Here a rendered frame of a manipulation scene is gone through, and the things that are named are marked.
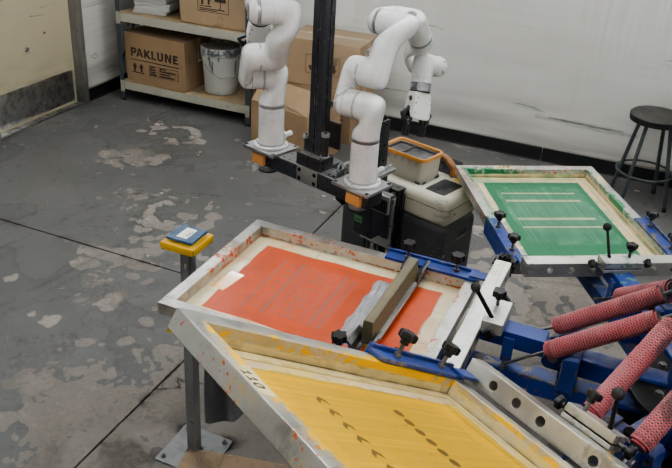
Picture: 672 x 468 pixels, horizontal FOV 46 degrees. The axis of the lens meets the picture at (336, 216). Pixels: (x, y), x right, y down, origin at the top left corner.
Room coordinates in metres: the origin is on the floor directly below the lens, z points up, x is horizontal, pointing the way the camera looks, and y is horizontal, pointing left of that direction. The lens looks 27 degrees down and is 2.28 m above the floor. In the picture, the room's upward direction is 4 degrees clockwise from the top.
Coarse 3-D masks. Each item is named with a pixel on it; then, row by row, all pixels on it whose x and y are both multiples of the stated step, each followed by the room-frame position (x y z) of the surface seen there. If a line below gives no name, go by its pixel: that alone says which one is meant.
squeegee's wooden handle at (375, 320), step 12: (408, 264) 2.07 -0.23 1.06; (396, 276) 2.00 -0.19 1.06; (408, 276) 2.02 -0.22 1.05; (396, 288) 1.93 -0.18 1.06; (408, 288) 2.03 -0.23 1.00; (384, 300) 1.86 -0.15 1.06; (396, 300) 1.93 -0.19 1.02; (372, 312) 1.80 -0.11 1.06; (384, 312) 1.83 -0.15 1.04; (372, 324) 1.75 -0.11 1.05; (372, 336) 1.75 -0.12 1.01
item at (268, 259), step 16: (256, 256) 2.24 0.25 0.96; (272, 256) 2.24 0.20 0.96; (288, 256) 2.25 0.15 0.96; (304, 256) 2.25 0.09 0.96; (240, 272) 2.13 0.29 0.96; (256, 272) 2.14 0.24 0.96; (336, 272) 2.17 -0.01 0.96; (352, 272) 2.17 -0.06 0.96; (368, 288) 2.08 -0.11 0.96; (416, 288) 2.10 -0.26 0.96; (352, 304) 1.99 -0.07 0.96; (416, 304) 2.01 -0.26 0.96; (432, 304) 2.02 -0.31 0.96; (400, 320) 1.92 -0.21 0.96; (416, 320) 1.93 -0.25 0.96
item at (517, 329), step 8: (504, 328) 1.79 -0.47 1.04; (512, 328) 1.79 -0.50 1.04; (520, 328) 1.80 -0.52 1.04; (528, 328) 1.80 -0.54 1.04; (536, 328) 1.80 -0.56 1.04; (480, 336) 1.80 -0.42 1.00; (496, 336) 1.79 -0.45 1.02; (512, 336) 1.77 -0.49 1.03; (520, 336) 1.76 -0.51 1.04; (528, 336) 1.76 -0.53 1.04; (536, 336) 1.76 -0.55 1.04; (544, 336) 1.77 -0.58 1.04; (520, 344) 1.76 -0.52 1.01; (528, 344) 1.75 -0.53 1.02; (536, 344) 1.75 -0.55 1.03; (528, 352) 1.75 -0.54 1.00
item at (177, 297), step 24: (240, 240) 2.27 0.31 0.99; (288, 240) 2.34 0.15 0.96; (312, 240) 2.31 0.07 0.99; (336, 240) 2.31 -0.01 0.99; (216, 264) 2.11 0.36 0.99; (384, 264) 2.21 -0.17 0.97; (192, 288) 1.98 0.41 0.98; (168, 312) 1.87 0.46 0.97; (216, 312) 1.86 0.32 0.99; (456, 312) 1.93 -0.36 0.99
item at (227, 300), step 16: (240, 288) 2.04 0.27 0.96; (208, 304) 1.94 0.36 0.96; (224, 304) 1.95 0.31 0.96; (256, 320) 1.88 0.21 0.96; (272, 320) 1.88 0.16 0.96; (288, 320) 1.89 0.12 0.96; (336, 320) 1.90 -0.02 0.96; (304, 336) 1.82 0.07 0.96; (320, 336) 1.82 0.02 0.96; (384, 336) 1.84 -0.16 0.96
